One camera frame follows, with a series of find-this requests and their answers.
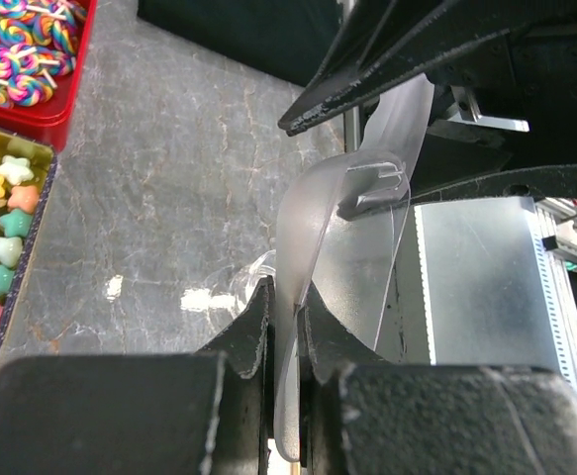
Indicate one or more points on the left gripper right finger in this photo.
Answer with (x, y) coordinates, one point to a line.
(361, 414)

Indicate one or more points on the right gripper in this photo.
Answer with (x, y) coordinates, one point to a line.
(519, 92)

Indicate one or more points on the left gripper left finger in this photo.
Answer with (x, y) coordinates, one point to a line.
(204, 412)

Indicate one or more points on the clear plastic scoop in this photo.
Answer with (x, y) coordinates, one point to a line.
(338, 228)

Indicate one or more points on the gold tin of star candies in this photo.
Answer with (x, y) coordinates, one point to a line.
(27, 171)

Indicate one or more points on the black cloth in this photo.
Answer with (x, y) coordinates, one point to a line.
(286, 39)

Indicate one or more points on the red tray of lollipops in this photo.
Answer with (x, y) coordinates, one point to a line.
(43, 45)

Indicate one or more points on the slotted cable duct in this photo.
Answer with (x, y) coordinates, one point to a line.
(563, 315)

